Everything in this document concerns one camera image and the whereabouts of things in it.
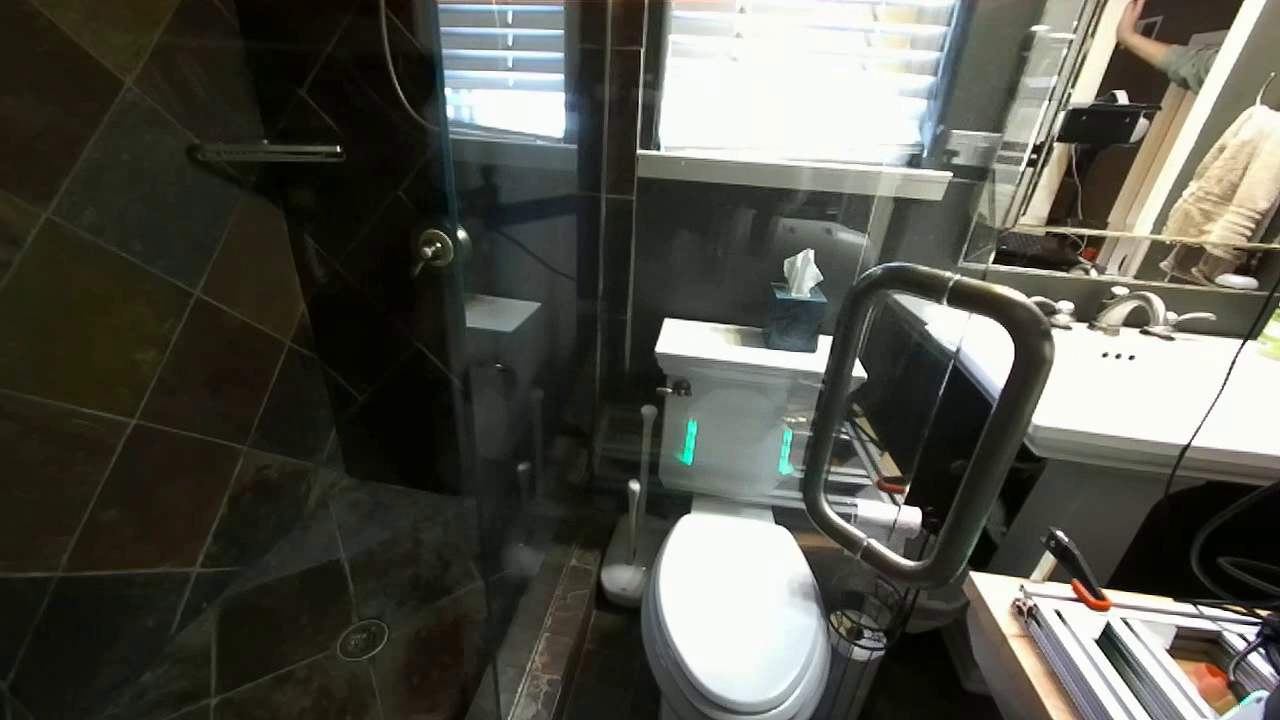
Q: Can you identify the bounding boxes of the white sink basin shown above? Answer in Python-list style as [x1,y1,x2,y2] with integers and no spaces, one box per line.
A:
[883,290,1280,486]

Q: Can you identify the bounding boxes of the light work table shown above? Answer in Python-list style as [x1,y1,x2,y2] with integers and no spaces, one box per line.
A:
[962,569,1280,720]

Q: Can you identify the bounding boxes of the orange black hand tool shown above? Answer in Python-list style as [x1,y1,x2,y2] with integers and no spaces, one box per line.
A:
[1041,524,1114,616]

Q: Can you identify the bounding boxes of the metal towel bar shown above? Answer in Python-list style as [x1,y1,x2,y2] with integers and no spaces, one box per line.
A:
[185,134,351,171]

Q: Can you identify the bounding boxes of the fixed glass shower panel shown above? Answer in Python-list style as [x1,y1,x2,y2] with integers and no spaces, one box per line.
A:
[437,0,645,720]

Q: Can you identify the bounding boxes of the blue tissue box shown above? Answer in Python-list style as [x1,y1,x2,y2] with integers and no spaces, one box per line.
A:
[766,242,833,357]

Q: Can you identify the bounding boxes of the chrome sink faucet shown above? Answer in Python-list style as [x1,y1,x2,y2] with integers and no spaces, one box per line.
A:
[1046,280,1225,339]

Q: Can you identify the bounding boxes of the brown tiled shower curb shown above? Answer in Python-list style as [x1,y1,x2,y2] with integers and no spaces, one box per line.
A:
[463,536,606,720]

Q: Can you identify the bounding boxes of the metal door handle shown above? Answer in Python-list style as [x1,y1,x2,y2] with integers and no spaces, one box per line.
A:
[795,257,1062,600]

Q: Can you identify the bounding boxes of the black hose loop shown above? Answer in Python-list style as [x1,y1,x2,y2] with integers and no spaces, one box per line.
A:
[1180,476,1280,606]

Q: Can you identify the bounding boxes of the wall mirror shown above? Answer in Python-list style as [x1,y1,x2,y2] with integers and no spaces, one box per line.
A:
[955,0,1280,290]

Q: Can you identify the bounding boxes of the gray window sill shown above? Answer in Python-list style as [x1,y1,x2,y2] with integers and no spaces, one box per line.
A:
[636,149,955,207]

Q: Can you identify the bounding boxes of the white toilet tank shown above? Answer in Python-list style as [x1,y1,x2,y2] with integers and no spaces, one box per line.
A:
[651,311,871,517]

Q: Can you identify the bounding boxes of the white toilet bowl with lid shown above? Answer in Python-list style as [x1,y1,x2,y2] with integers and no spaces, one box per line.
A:
[636,504,838,720]

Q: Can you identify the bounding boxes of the white window blinds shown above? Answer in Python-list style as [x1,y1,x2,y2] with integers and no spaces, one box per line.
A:
[656,0,967,168]

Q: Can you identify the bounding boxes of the glass shower door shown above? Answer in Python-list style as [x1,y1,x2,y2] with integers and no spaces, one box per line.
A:
[451,0,1114,720]

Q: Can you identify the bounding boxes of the aluminium frame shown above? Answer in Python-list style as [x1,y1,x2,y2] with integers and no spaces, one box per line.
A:
[1014,575,1280,720]

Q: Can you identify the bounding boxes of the round shower drain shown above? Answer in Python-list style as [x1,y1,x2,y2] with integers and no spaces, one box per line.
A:
[333,616,392,667]

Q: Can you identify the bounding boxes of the white toilet brush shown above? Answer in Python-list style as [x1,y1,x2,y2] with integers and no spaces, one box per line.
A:
[596,396,665,610]

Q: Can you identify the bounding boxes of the chrome shower valve knob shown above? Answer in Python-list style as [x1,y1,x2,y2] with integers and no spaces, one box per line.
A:
[409,219,471,280]

